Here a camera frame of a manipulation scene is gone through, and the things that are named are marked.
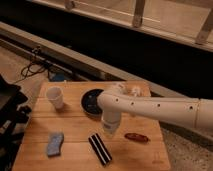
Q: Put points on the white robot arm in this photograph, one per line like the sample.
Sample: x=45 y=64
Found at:
x=186 y=112

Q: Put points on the brown red pocket knife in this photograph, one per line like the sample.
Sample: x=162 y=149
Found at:
x=137 y=137

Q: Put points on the black white striped eraser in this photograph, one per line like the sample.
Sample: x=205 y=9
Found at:
x=100 y=149

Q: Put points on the black round bowl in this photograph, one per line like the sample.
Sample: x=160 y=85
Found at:
x=89 y=102

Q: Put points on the white paper cup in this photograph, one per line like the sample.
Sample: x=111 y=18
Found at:
x=55 y=96

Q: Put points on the black equipment at left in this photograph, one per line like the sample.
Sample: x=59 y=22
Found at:
x=12 y=113

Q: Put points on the blue object behind table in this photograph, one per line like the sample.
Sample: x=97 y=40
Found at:
x=57 y=78

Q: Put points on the blue sponge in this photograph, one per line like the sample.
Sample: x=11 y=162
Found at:
x=54 y=144

